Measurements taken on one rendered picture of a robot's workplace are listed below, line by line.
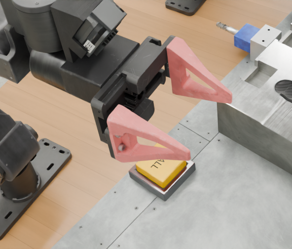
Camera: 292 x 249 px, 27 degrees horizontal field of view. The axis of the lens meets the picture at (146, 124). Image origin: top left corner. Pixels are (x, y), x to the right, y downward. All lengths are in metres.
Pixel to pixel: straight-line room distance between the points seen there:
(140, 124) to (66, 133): 0.58
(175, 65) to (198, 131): 0.48
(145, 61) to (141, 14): 0.73
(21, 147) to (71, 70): 0.37
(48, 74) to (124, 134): 0.12
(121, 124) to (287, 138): 0.46
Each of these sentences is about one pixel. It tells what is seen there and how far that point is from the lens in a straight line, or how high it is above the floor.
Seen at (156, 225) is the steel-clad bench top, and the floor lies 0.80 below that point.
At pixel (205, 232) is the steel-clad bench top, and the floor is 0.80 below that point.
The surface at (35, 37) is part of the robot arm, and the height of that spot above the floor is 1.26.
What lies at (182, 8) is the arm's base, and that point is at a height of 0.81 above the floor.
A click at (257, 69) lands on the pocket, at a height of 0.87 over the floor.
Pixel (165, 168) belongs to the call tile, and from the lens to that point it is 1.00.
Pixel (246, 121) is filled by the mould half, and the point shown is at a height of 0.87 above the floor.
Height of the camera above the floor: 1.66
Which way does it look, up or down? 50 degrees down
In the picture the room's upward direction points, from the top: 11 degrees counter-clockwise
